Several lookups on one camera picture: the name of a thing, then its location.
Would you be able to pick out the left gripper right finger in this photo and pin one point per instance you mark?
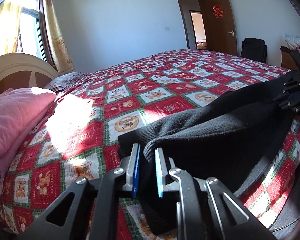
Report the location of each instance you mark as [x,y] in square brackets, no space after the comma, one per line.
[206,208]

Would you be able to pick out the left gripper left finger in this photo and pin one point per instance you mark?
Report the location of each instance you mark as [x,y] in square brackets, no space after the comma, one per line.
[88,209]

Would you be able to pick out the black pants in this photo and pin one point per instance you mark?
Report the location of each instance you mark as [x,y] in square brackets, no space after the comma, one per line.
[235,138]

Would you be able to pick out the wooden dresser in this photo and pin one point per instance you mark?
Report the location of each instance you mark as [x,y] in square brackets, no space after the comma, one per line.
[287,61]

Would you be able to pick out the floral plastic bag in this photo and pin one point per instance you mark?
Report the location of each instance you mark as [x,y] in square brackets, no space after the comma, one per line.
[293,42]

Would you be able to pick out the black folding chair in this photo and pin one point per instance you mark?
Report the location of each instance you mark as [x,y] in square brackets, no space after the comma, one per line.
[254,49]

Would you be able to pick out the red patterned bedspread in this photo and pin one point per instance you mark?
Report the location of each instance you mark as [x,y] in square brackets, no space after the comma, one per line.
[78,135]

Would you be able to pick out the brown wooden door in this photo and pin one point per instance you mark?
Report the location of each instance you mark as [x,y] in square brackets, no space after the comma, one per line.
[220,32]

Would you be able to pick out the red paper door decoration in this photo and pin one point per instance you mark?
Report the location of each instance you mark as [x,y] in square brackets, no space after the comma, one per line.
[218,12]

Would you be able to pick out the pink folded blanket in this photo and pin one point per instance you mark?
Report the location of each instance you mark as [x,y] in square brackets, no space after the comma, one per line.
[20,111]

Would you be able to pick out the striped grey pillow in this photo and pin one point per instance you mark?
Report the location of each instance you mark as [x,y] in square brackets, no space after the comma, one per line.
[65,81]

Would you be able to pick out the yellow right curtain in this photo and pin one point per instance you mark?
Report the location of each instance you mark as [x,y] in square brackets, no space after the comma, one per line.
[58,48]

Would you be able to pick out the yellow curtain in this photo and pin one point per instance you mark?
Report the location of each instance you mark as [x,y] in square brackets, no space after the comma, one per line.
[10,12]
[58,48]

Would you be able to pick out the cream wooden headboard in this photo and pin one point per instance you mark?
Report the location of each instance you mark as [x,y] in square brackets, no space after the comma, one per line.
[20,70]

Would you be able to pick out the window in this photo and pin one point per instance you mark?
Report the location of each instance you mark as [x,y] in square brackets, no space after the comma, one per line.
[32,36]

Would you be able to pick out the yellow left curtain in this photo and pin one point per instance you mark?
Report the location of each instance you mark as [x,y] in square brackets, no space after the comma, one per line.
[10,12]

